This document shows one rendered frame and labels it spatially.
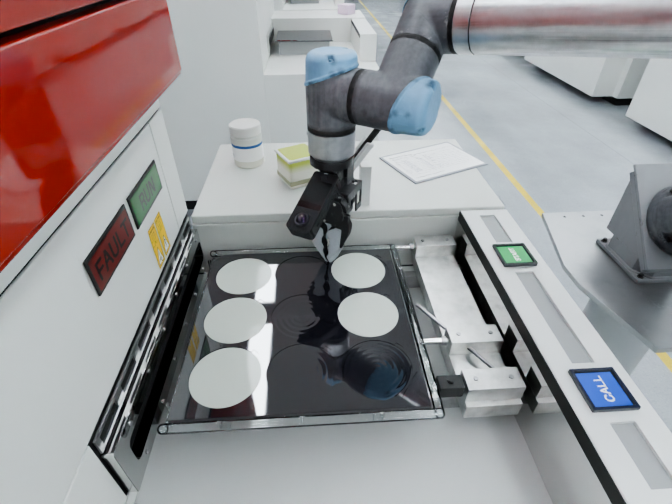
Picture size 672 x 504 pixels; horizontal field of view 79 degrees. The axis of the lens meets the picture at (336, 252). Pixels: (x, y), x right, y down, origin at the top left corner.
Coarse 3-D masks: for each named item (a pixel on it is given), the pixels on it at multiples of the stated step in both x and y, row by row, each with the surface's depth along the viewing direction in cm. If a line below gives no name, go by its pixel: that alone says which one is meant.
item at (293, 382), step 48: (288, 288) 72; (336, 288) 72; (384, 288) 72; (192, 336) 63; (288, 336) 63; (336, 336) 63; (384, 336) 63; (288, 384) 56; (336, 384) 56; (384, 384) 56
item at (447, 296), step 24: (432, 264) 80; (456, 264) 80; (432, 288) 75; (456, 288) 75; (432, 312) 71; (456, 312) 70; (456, 360) 62; (480, 360) 62; (480, 408) 56; (504, 408) 57
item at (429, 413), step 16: (288, 416) 52; (304, 416) 52; (320, 416) 52; (336, 416) 52; (352, 416) 52; (368, 416) 52; (384, 416) 52; (400, 416) 52; (416, 416) 52; (432, 416) 53; (160, 432) 51; (176, 432) 51; (192, 432) 51; (208, 432) 52
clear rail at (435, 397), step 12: (396, 252) 79; (396, 264) 77; (408, 288) 72; (408, 300) 69; (408, 312) 67; (420, 336) 63; (420, 348) 61; (420, 360) 60; (432, 372) 58; (432, 384) 56; (432, 396) 55
